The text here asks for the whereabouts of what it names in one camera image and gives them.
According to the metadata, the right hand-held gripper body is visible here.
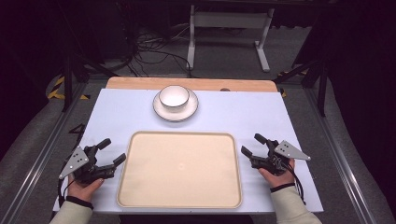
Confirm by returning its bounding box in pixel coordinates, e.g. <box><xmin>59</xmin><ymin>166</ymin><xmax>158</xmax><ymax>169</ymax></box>
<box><xmin>249</xmin><ymin>139</ymin><xmax>312</xmax><ymax>175</ymax></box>

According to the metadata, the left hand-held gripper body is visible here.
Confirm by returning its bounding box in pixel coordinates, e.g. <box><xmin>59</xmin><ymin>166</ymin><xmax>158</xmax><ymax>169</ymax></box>
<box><xmin>58</xmin><ymin>145</ymin><xmax>118</xmax><ymax>186</ymax></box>

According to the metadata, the person's left hand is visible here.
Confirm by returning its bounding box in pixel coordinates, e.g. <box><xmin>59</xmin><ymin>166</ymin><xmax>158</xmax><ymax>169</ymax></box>
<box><xmin>66</xmin><ymin>177</ymin><xmax>106</xmax><ymax>203</ymax></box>

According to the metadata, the person's right hand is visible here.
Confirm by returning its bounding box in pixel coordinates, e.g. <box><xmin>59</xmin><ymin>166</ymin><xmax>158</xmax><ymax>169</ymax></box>
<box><xmin>258</xmin><ymin>158</ymin><xmax>296</xmax><ymax>189</ymax></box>

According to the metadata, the white table mat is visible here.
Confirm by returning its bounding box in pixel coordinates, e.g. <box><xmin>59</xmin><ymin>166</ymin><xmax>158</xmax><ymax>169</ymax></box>
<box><xmin>52</xmin><ymin>88</ymin><xmax>325</xmax><ymax>215</ymax></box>

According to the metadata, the yellow and black floor tape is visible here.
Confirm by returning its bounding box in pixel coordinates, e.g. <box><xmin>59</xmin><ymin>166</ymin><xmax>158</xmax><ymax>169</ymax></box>
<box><xmin>46</xmin><ymin>76</ymin><xmax>92</xmax><ymax>101</ymax></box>
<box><xmin>277</xmin><ymin>70</ymin><xmax>310</xmax><ymax>99</ymax></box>

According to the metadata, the beige tray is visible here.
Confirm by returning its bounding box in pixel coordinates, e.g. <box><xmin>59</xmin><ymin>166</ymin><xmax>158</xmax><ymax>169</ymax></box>
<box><xmin>116</xmin><ymin>131</ymin><xmax>244</xmax><ymax>210</ymax></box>

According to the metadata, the black tripod stand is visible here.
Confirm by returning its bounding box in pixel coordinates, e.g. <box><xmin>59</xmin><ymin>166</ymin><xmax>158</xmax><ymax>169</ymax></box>
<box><xmin>273</xmin><ymin>57</ymin><xmax>329</xmax><ymax>118</ymax></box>
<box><xmin>61</xmin><ymin>50</ymin><xmax>120</xmax><ymax>114</ymax></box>

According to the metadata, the wooden table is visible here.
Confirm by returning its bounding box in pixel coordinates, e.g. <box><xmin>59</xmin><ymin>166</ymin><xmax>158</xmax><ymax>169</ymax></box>
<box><xmin>105</xmin><ymin>76</ymin><xmax>278</xmax><ymax>93</ymax></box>

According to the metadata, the white plate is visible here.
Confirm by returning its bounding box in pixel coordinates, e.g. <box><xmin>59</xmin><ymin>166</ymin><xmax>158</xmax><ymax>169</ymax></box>
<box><xmin>151</xmin><ymin>88</ymin><xmax>200</xmax><ymax>122</ymax></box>

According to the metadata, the white bowl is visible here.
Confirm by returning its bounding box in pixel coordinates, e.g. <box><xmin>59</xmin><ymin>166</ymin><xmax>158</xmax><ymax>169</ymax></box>
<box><xmin>158</xmin><ymin>85</ymin><xmax>191</xmax><ymax>110</ymax></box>

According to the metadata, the white metal stand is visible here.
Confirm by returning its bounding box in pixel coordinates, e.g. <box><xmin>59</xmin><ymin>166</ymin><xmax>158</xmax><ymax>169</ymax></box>
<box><xmin>186</xmin><ymin>4</ymin><xmax>276</xmax><ymax>74</ymax></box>

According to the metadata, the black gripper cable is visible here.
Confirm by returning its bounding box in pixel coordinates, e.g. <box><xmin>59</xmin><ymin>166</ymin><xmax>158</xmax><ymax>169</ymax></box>
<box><xmin>284</xmin><ymin>160</ymin><xmax>307</xmax><ymax>206</ymax></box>
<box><xmin>56</xmin><ymin>177</ymin><xmax>70</xmax><ymax>208</ymax></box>

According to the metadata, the aluminium rail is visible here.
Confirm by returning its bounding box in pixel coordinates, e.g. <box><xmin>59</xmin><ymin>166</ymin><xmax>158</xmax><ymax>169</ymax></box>
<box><xmin>0</xmin><ymin>81</ymin><xmax>90</xmax><ymax>224</ymax></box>
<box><xmin>302</xmin><ymin>87</ymin><xmax>379</xmax><ymax>224</ymax></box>

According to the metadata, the tangle of black cables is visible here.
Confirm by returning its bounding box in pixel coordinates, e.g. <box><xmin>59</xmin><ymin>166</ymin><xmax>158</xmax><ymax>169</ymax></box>
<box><xmin>124</xmin><ymin>22</ymin><xmax>195</xmax><ymax>78</ymax></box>

